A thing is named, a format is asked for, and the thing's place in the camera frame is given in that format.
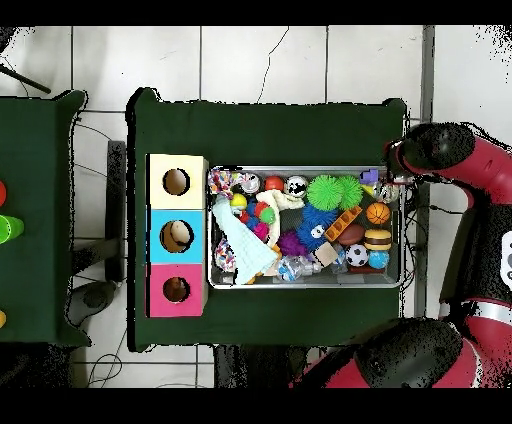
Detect black rod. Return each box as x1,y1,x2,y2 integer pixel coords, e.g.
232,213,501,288
0,63,51,95

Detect wire mesh bin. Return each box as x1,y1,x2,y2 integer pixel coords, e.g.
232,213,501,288
207,166,405,291

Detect colourful polka-dot cloth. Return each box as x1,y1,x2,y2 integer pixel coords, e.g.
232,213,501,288
209,167,245,195

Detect orange plastic toy piece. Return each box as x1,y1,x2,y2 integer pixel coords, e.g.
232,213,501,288
324,205,364,244

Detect blue furry googly-eyed toy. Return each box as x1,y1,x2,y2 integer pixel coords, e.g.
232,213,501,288
297,209,339,253

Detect green cup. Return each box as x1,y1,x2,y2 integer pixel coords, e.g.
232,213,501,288
0,214,25,245

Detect green spiky googly-eyed toy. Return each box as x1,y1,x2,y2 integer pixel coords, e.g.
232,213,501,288
339,175,365,211

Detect small orange basketball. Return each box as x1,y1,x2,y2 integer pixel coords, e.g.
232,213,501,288
366,201,393,227

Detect wooden box with three holes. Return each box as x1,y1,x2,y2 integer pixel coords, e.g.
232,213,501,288
145,153,210,319

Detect mint green cloth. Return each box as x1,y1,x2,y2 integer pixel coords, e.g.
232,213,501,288
211,198,281,286

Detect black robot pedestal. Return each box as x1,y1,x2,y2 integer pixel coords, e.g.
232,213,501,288
212,345,313,389

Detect toy burger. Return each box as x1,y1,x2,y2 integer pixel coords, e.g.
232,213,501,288
363,229,393,252

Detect green cloth table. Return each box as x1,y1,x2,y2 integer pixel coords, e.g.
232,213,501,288
0,90,91,347
127,86,411,353

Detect large green spiky ball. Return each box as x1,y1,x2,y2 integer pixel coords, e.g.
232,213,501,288
307,174,344,212

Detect small soccer ball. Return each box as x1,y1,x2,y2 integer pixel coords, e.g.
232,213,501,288
345,243,370,269

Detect black floor stand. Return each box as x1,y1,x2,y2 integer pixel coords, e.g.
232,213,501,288
70,141,129,317

